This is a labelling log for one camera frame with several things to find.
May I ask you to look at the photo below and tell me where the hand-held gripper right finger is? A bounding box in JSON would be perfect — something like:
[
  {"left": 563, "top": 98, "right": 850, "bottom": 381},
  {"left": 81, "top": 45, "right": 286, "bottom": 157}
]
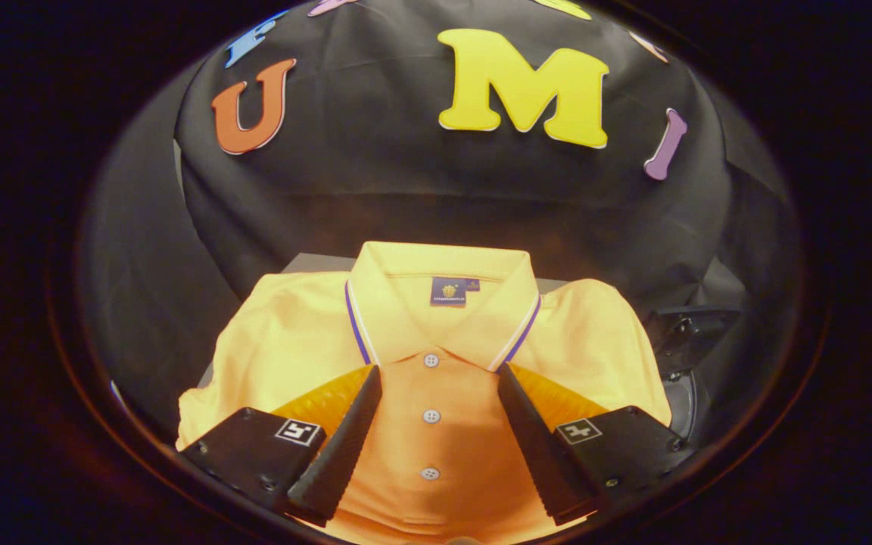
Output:
[{"left": 497, "top": 363, "right": 690, "bottom": 527}]

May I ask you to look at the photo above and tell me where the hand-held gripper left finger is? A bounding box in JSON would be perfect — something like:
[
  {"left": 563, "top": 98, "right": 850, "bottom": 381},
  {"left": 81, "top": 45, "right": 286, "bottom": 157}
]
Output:
[{"left": 179, "top": 365, "right": 384, "bottom": 527}]

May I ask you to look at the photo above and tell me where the orange polo shirt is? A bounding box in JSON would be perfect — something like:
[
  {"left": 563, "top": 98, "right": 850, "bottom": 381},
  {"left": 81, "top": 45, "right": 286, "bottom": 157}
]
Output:
[{"left": 176, "top": 241, "right": 673, "bottom": 545}]

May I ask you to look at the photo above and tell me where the grey cabinet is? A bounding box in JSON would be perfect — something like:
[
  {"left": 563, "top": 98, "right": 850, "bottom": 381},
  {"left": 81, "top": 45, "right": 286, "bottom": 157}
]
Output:
[{"left": 198, "top": 254, "right": 573, "bottom": 391}]

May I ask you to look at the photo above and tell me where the dark washing machine lid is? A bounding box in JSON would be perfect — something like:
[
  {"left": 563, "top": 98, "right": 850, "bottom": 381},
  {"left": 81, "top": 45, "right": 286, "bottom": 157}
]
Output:
[{"left": 642, "top": 305, "right": 741, "bottom": 379}]

